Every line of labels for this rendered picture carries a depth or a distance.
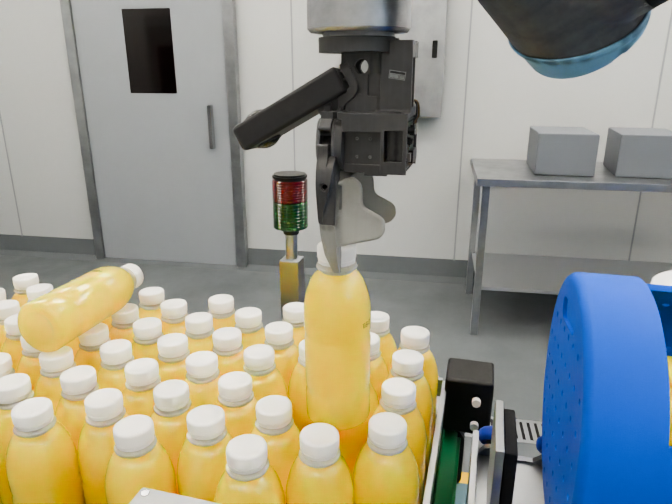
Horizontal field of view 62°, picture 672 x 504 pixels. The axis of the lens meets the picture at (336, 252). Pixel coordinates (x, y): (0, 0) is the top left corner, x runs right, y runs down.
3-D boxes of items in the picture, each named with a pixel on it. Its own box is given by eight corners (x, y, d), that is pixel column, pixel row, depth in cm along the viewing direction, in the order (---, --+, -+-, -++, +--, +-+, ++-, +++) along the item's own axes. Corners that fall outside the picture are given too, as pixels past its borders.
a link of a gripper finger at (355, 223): (379, 282, 50) (385, 178, 48) (316, 276, 51) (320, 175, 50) (385, 276, 53) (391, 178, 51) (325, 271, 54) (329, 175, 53)
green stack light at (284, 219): (302, 232, 99) (301, 205, 97) (268, 230, 100) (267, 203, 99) (312, 223, 105) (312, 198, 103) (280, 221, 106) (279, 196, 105)
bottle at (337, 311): (294, 423, 60) (287, 261, 55) (327, 391, 66) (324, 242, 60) (351, 443, 57) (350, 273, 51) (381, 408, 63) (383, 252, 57)
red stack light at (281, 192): (301, 205, 97) (301, 183, 96) (267, 203, 99) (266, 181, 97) (312, 197, 103) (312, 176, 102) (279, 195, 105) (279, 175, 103)
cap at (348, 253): (309, 261, 55) (309, 244, 55) (329, 250, 58) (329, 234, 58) (344, 267, 53) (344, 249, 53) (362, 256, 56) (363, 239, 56)
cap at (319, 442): (334, 432, 57) (334, 417, 57) (343, 456, 54) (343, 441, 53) (297, 437, 56) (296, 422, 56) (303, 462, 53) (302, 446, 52)
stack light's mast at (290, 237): (302, 264, 101) (300, 177, 96) (269, 261, 102) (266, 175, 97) (312, 254, 106) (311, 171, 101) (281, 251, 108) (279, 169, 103)
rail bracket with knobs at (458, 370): (488, 452, 82) (494, 391, 79) (438, 444, 84) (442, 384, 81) (488, 414, 91) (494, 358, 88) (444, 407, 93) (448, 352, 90)
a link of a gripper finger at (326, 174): (330, 226, 49) (334, 124, 48) (313, 225, 49) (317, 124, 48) (343, 222, 53) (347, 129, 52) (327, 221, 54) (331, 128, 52)
